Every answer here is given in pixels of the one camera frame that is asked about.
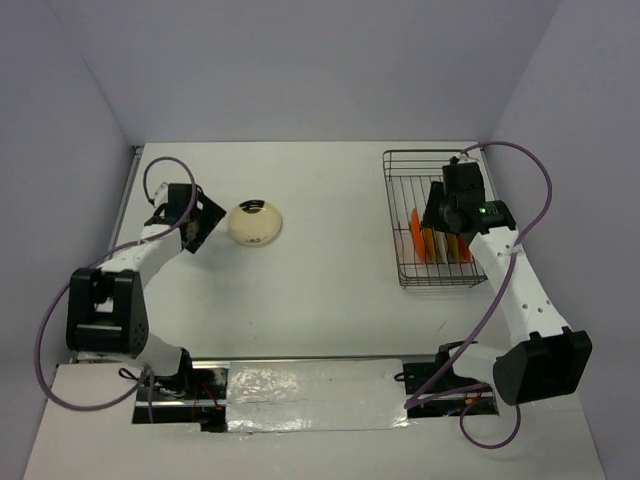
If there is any orange plate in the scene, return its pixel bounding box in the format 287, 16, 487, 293
456, 235, 472, 263
410, 208, 426, 264

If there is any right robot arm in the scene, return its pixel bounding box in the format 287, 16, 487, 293
423, 162, 593, 406

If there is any wire dish rack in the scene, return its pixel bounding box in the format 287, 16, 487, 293
382, 148, 486, 291

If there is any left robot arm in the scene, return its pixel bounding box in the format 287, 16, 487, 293
66, 183, 226, 399

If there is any silver foil tape sheet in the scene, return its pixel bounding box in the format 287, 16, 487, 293
226, 359, 409, 433

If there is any yellow patterned plate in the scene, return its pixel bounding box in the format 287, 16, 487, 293
422, 228, 437, 264

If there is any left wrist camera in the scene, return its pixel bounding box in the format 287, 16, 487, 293
150, 182, 169, 208

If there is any metal base rail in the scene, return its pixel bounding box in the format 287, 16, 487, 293
131, 356, 498, 434

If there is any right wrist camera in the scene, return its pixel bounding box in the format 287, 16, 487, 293
449, 153, 478, 167

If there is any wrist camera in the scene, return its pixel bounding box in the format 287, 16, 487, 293
150, 182, 169, 208
449, 153, 478, 167

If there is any cream plate with black mark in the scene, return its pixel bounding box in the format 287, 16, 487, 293
227, 199, 283, 247

